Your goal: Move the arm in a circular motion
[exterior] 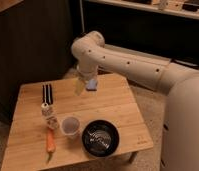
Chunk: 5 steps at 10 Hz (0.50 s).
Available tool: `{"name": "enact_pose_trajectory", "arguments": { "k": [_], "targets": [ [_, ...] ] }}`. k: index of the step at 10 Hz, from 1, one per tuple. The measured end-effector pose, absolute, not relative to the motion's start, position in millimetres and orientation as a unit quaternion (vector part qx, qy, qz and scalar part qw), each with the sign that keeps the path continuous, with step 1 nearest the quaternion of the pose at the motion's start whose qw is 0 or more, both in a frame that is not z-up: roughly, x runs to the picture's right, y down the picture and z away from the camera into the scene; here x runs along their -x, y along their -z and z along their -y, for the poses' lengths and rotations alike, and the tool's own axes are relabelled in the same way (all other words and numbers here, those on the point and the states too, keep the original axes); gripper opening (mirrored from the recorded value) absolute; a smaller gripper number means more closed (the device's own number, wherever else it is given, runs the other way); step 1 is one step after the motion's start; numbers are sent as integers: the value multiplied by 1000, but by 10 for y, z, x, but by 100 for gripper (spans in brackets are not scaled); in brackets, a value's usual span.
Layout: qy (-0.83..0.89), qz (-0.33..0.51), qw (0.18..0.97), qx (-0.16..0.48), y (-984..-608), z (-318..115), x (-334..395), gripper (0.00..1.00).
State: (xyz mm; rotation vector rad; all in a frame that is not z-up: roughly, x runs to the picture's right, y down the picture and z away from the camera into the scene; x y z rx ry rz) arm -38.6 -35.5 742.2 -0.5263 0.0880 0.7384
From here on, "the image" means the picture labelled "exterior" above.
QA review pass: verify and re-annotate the wooden shelf with items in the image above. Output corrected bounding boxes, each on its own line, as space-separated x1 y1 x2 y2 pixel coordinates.
81 0 199 33

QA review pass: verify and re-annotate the black round pan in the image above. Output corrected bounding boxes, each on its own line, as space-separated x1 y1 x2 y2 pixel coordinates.
82 120 120 157

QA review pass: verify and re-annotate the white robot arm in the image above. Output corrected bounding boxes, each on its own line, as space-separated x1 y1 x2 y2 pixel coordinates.
71 31 199 171

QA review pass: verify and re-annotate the clear plastic cup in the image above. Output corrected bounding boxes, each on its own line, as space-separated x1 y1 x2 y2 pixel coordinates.
60 117 80 139

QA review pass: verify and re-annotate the white patterned cylinder toy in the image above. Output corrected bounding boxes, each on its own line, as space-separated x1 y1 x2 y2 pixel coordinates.
41 103 59 130

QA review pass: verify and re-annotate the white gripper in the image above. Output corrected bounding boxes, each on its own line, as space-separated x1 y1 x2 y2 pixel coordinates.
75 65 98 95

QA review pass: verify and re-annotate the wooden folding table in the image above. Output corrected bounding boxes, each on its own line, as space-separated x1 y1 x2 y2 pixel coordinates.
1 74 153 171

